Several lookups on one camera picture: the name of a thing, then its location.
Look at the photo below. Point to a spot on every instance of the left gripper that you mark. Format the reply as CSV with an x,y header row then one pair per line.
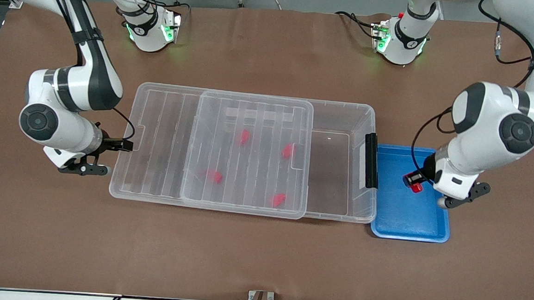
x,y
428,170

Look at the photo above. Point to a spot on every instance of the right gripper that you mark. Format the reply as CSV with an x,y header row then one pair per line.
x,y
109,143

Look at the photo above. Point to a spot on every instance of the red block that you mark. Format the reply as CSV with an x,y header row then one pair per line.
x,y
244,137
215,176
279,199
288,151
416,188

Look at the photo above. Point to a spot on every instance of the clear ribbed box lid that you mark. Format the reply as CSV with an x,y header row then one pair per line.
x,y
155,152

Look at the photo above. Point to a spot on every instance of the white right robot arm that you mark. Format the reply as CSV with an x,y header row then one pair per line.
x,y
93,79

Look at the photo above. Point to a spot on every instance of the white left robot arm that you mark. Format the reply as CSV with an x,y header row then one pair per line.
x,y
496,122

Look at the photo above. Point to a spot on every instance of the clear plastic storage box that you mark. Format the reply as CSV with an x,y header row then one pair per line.
x,y
335,172

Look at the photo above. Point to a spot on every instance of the blue plastic tray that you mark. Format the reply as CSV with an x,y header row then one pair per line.
x,y
402,218

